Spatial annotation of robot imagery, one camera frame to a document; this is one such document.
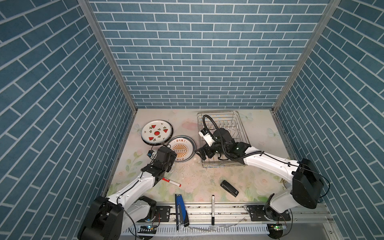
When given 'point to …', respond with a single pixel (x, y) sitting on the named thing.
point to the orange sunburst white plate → (184, 147)
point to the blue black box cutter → (181, 213)
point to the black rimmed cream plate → (156, 132)
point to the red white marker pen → (172, 182)
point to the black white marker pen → (213, 219)
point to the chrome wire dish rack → (230, 120)
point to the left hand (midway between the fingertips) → (176, 154)
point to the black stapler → (229, 188)
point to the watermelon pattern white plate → (156, 132)
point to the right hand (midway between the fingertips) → (199, 144)
